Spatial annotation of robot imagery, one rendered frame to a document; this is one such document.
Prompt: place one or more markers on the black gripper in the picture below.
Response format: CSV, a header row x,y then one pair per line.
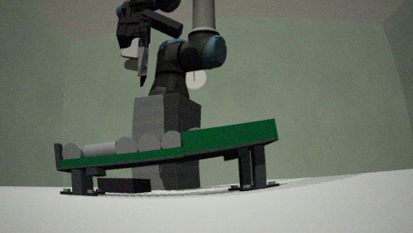
x,y
128,33

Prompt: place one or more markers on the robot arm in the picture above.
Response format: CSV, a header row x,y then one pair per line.
x,y
204,50

